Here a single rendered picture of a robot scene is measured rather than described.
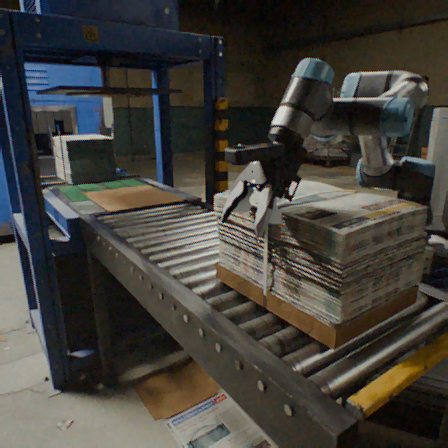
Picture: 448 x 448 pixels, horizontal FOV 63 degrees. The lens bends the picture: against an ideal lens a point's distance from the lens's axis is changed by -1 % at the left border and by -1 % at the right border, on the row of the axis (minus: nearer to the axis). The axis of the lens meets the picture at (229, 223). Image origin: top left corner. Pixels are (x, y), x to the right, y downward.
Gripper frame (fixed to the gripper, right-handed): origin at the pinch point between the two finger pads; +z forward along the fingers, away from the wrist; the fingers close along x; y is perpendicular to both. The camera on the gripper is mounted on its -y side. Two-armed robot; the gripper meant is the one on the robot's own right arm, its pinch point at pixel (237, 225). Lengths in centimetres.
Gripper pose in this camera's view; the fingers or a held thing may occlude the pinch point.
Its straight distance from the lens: 70.9
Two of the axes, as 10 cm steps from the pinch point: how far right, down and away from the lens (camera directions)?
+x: -5.8, -2.4, 7.8
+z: -4.1, 9.1, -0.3
